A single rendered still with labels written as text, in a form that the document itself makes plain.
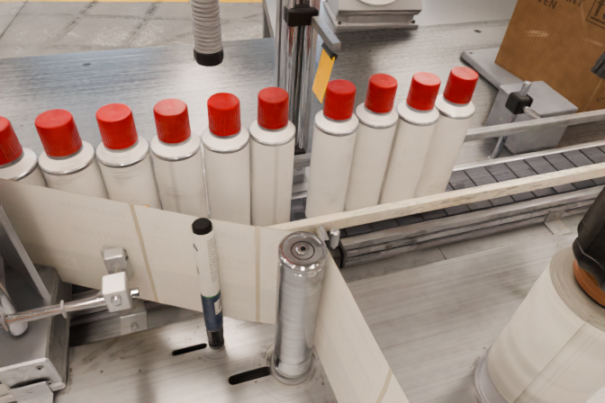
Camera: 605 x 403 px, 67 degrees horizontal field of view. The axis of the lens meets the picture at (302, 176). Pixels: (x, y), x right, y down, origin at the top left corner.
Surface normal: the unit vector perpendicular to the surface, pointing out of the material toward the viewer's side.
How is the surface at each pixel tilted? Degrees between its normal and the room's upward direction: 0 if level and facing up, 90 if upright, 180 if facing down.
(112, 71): 0
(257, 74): 0
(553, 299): 92
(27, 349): 0
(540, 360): 88
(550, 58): 90
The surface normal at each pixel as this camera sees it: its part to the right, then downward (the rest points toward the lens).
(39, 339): 0.06, -0.74
